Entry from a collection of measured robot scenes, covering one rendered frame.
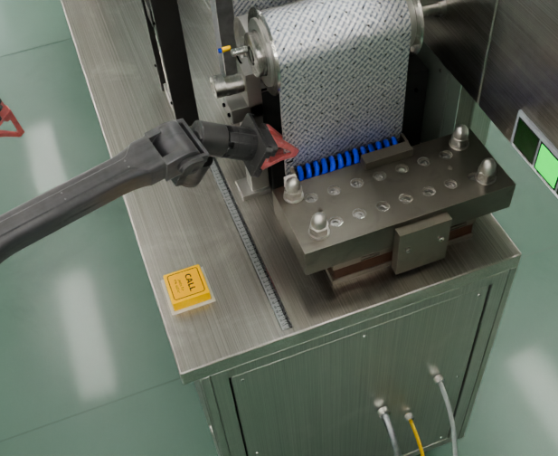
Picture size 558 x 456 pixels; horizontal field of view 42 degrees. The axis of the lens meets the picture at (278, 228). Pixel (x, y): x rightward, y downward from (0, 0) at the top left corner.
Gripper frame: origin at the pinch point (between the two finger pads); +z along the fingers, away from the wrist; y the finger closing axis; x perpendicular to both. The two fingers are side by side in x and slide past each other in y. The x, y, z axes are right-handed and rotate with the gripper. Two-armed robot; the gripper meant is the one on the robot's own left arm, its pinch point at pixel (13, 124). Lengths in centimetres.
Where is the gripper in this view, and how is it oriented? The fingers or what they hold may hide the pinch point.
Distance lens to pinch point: 155.3
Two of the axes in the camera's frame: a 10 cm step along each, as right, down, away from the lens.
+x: -6.7, 7.4, 0.7
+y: -6.0, -5.9, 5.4
